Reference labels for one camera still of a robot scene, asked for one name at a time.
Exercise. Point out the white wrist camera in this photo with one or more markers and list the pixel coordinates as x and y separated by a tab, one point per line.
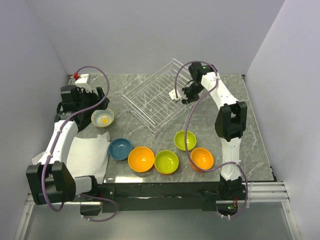
177	95
82	81

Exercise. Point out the patterned white blue bowl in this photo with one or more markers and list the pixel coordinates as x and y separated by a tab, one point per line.
102	118

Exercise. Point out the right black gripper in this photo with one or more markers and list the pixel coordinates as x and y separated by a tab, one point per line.
189	99

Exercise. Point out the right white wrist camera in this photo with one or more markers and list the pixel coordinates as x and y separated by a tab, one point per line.
177	95

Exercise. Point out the dark blue bowl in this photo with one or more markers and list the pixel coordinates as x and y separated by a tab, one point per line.
120	148

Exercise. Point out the white wire dish rack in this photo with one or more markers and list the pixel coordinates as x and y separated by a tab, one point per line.
152	100

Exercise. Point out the aluminium rail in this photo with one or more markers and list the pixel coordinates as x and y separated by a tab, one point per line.
255	192

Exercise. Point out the white paper towel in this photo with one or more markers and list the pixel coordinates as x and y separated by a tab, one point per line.
82	156

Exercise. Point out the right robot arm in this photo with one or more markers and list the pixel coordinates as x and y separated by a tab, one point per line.
230	122

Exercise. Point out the large orange bowl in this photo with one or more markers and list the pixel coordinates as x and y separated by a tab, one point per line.
141	159

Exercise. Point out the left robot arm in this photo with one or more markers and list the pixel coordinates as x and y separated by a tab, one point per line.
50	181

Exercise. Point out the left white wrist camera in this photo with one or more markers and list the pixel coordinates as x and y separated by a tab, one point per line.
82	81

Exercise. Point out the right orange bowl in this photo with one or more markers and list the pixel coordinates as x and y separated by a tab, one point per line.
202	158

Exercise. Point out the black base frame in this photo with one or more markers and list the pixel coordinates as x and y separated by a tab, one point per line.
166	204

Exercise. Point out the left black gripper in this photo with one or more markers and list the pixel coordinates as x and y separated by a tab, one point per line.
81	91

